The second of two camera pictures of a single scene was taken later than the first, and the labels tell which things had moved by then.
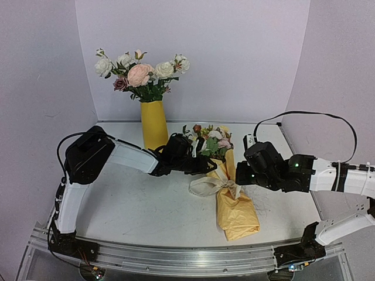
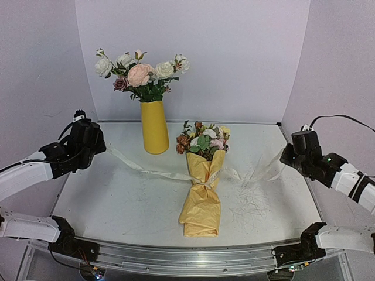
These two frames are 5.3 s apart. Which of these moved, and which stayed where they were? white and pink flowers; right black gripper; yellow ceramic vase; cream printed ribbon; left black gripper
Moved: cream printed ribbon; right black gripper; left black gripper
Stayed: yellow ceramic vase; white and pink flowers
